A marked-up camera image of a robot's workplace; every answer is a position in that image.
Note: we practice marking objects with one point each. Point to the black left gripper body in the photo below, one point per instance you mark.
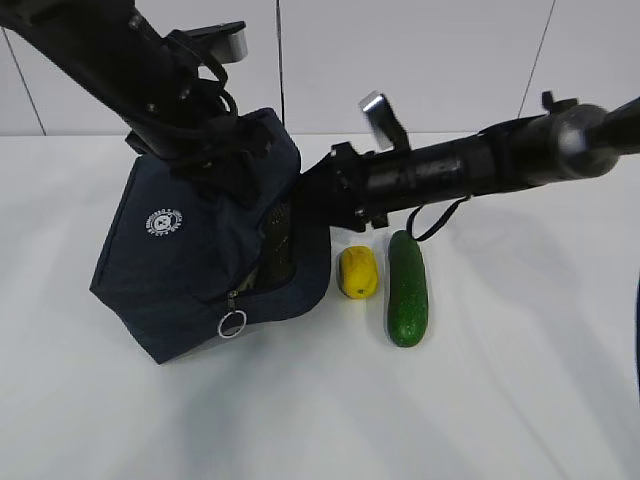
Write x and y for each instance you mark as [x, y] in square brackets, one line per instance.
[221, 157]

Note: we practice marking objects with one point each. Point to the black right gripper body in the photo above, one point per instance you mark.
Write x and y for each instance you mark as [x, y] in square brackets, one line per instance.
[349, 205]

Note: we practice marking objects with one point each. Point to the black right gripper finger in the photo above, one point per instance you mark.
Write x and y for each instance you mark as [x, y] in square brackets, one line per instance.
[311, 195]

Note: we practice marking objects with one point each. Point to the yellow lemon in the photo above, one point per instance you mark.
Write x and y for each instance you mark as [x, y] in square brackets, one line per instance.
[358, 272]

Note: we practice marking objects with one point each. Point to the navy blue lunch bag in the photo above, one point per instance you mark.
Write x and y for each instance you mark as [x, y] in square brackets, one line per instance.
[175, 266]

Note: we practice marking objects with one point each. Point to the green cucumber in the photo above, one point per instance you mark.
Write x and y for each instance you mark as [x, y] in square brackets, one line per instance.
[408, 303]

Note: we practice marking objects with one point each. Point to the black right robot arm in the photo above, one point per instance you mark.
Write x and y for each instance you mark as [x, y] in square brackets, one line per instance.
[570, 141]

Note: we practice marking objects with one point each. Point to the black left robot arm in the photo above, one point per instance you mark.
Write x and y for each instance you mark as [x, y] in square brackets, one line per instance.
[171, 90]

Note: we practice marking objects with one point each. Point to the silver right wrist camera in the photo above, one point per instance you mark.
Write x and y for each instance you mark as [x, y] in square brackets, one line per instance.
[386, 128]

